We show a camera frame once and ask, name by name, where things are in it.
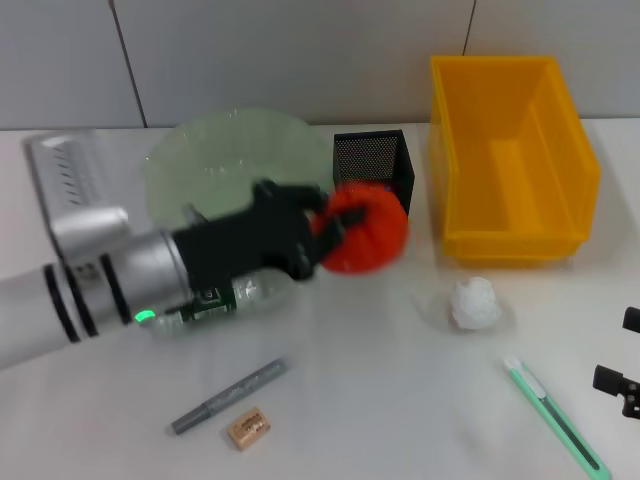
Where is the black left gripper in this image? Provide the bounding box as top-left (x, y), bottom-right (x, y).
top-left (173, 178), bottom-right (367, 322)

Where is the red-orange pumpkin toy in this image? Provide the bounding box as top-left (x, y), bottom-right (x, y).
top-left (312, 180), bottom-right (411, 275)

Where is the clear green-label water bottle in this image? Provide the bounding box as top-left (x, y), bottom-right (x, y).
top-left (149, 272), bottom-right (296, 337)

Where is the white paper ball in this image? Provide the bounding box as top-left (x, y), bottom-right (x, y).
top-left (449, 276), bottom-right (504, 331)

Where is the green utility knife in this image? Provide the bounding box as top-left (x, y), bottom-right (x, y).
top-left (503, 355), bottom-right (612, 480)

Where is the black mesh pen holder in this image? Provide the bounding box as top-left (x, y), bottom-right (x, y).
top-left (332, 128), bottom-right (417, 216)

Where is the green glass fruit plate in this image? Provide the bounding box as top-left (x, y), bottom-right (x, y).
top-left (143, 107), bottom-right (336, 236)

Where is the grey marker pen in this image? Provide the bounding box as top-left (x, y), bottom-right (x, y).
top-left (170, 357), bottom-right (290, 436)

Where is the beige eraser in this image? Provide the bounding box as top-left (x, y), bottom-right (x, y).
top-left (224, 407), bottom-right (271, 451)

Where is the yellow plastic bin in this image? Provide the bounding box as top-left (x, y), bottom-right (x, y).
top-left (429, 53), bottom-right (601, 264)

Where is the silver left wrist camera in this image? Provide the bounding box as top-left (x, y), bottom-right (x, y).
top-left (23, 130), bottom-right (130, 261)

